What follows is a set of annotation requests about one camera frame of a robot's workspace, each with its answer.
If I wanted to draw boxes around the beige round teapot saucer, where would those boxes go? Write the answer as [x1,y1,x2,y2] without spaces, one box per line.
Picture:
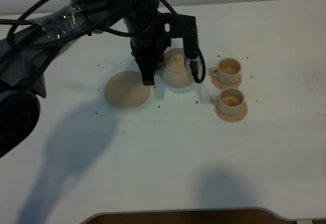
[104,71,151,109]

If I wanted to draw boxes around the far beige cup saucer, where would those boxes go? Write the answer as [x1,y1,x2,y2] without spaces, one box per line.
[210,75,242,90]

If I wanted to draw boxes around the beige ceramic teapot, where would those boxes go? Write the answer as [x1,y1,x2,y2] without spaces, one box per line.
[161,48,194,88]

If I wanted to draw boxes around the near beige cup saucer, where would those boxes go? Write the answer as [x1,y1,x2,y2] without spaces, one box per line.
[214,102,248,123]

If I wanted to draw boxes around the near beige teacup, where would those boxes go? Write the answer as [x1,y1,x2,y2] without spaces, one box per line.
[209,88,245,116]

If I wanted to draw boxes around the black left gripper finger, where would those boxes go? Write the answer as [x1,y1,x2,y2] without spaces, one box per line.
[135,57,159,86]

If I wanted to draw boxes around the black braided left cable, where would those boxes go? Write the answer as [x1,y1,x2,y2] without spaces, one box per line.
[0,0,206,83]

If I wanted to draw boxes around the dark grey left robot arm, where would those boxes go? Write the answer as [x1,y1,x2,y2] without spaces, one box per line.
[1,0,168,155]

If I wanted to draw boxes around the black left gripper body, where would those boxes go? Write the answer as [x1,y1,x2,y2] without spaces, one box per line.
[130,12,171,68]

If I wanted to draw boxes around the beige teacup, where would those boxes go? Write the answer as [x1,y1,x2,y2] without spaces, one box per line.
[208,58,241,84]
[209,88,245,116]

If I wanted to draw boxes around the far beige teacup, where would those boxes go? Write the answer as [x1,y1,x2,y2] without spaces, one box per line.
[208,58,241,84]

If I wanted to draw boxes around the beige cup saucer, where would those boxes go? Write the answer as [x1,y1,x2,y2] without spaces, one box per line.
[210,75,242,90]
[214,102,248,123]

